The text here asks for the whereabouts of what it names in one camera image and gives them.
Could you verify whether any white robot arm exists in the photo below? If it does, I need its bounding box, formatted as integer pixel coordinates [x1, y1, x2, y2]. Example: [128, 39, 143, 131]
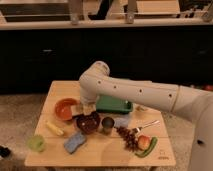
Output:
[79, 61, 213, 171]

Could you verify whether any dark maroon bowl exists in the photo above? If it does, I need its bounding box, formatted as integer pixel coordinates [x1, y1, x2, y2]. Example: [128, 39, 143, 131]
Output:
[76, 111, 101, 134]

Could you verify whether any red bowl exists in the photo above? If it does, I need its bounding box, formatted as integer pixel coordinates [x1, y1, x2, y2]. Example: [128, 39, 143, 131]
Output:
[54, 98, 78, 121]

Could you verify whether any green plastic tray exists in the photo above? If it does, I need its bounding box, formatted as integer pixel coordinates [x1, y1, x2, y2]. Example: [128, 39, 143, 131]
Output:
[96, 95, 133, 114]

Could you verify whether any dark metal cup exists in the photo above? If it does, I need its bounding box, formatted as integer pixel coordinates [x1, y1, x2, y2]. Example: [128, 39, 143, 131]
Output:
[101, 117, 115, 134]

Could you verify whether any grey blue cloth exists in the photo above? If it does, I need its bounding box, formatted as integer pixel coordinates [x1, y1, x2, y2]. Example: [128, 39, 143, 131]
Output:
[114, 116, 130, 127]

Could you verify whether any wooden table board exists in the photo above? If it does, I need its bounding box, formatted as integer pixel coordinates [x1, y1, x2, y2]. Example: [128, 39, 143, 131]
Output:
[25, 81, 176, 167]

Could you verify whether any blue sponge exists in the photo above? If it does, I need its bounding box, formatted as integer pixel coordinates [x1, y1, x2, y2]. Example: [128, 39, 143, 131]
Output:
[64, 132, 86, 154]

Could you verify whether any bunch of purple grapes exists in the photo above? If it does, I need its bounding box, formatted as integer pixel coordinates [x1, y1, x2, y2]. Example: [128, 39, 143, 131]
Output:
[116, 126, 138, 151]

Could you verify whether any light green cup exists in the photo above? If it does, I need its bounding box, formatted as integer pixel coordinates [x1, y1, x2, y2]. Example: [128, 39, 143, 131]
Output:
[27, 135, 45, 152]

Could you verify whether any silver fork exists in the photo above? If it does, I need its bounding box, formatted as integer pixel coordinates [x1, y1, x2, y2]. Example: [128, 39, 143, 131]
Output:
[132, 120, 160, 134]

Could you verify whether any black object at left edge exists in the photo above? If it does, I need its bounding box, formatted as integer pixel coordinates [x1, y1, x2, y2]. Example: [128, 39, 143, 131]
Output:
[0, 146, 11, 158]

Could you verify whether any red object on floor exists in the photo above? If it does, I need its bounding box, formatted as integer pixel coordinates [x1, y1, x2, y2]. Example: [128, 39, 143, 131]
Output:
[204, 85, 213, 91]

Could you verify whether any wooden shelf rail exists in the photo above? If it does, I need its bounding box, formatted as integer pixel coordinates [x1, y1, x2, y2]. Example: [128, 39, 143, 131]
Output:
[0, 0, 213, 31]

